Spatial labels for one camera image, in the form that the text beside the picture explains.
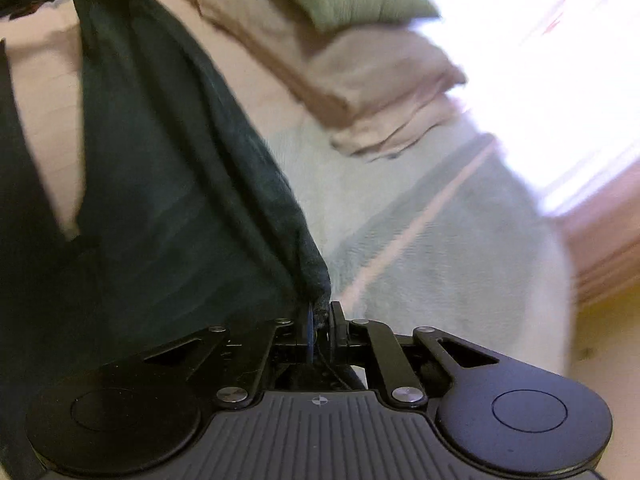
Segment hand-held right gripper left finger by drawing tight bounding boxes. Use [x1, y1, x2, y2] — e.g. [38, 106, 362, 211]
[142, 302, 318, 408]

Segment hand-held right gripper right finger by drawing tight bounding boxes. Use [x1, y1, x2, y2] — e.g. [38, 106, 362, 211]
[327, 301, 501, 405]

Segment dark grey pants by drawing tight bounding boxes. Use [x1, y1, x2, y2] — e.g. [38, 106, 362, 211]
[0, 0, 332, 480]

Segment striped pink grey blanket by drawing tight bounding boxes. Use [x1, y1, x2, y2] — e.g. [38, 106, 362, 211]
[0, 0, 576, 376]

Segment beige folded blanket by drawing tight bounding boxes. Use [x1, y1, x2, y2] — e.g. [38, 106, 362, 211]
[182, 0, 468, 161]

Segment pink curtain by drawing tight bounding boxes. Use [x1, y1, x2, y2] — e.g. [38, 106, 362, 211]
[545, 155, 640, 306]

